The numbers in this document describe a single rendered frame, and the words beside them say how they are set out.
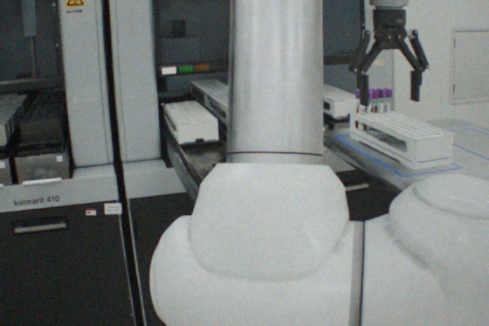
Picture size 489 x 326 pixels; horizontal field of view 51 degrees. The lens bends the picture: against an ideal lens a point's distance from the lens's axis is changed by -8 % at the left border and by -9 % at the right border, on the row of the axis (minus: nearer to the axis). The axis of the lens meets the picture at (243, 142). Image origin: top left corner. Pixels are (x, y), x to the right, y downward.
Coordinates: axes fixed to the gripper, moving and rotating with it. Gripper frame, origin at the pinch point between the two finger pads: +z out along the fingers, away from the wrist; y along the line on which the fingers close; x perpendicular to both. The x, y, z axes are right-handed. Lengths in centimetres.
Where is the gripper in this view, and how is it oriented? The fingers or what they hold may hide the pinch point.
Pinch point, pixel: (390, 98)
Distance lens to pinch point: 125.3
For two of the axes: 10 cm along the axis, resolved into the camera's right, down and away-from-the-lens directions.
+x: -2.7, -2.3, 9.3
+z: 0.4, 9.7, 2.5
